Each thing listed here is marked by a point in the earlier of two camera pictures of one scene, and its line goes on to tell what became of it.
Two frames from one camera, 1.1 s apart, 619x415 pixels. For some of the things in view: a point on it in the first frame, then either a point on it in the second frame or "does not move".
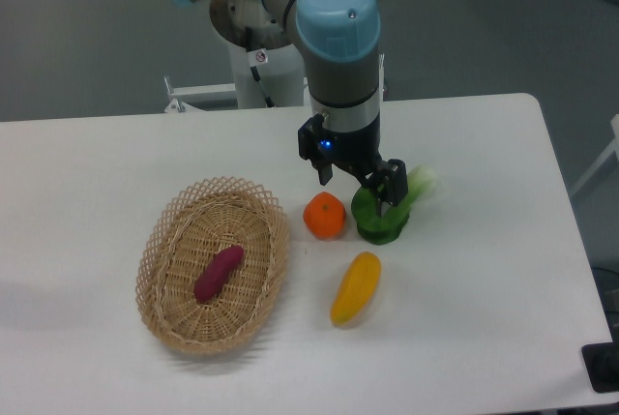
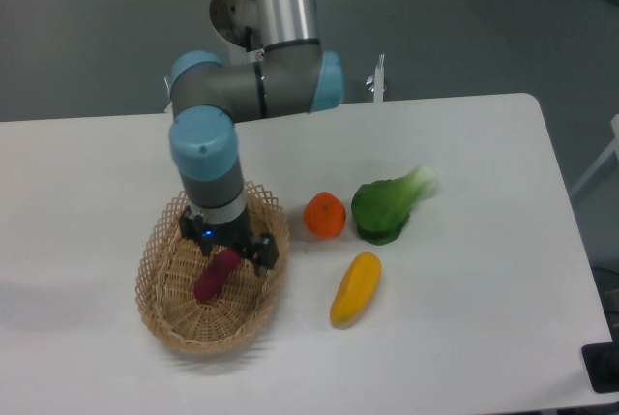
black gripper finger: (395, 187) → (262, 251)
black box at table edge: (602, 364) does not move
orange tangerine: (325, 215) does not move
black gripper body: (358, 151) → (235, 234)
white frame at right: (610, 150) does not move
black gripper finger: (325, 173) → (206, 246)
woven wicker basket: (191, 225) does not move
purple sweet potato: (218, 273) does not move
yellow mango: (356, 289) does not move
